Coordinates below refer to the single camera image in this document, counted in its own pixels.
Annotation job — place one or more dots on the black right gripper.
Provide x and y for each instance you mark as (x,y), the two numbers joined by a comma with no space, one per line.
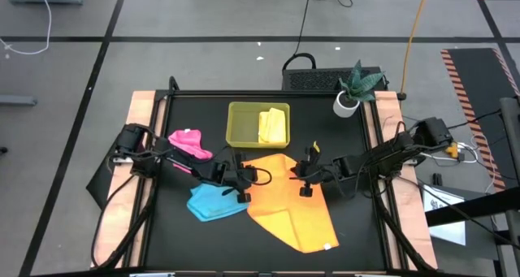
(317,172)

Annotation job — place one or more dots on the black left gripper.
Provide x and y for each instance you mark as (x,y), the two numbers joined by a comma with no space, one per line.
(241,176)

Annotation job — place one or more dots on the blue microfiber towel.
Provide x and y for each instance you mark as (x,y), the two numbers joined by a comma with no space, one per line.
(211,204)

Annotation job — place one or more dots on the orange microfiber towel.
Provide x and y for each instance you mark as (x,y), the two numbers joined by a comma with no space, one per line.
(288,212)

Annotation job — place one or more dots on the yellow translucent plastic bin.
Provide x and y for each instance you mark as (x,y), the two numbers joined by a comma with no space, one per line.
(241,124)

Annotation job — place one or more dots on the yellow microfiber towel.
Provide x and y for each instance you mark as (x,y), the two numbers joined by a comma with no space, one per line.
(273,126)

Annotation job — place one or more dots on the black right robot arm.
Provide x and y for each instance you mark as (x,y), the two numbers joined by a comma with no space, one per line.
(390,157)

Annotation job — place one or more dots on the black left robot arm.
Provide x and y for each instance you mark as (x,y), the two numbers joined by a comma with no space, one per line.
(178,159)

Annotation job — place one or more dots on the pink microfiber towel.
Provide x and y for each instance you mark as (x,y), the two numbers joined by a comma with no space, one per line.
(189,143)

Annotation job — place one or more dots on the snake plant in white pot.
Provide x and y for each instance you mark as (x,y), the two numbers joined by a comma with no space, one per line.
(346,106)

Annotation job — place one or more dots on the black computer case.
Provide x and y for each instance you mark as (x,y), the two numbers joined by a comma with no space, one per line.
(313,80)

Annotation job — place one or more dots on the light wooden table side board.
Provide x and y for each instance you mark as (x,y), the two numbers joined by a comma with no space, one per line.
(388,106)
(142,102)

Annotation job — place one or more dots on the small black clip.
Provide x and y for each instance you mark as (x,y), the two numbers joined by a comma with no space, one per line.
(437,178)

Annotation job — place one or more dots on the yellow power adapter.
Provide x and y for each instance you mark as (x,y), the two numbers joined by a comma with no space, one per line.
(451,149)

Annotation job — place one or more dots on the white printed paper sheet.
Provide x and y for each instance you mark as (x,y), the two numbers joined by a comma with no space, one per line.
(447,232)

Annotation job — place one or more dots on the black hazard-striped floor mat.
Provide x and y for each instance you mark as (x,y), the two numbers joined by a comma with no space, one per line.
(475,78)

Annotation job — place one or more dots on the grey metal bar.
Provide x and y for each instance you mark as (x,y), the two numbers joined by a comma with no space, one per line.
(18,101)

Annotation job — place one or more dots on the black aluminium table frame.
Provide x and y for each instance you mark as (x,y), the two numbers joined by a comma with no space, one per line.
(284,93)

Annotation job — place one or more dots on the black frame beam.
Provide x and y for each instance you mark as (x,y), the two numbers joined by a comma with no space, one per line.
(471,208)

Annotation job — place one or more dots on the grey metal post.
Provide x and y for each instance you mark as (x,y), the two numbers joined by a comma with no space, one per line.
(511,147)

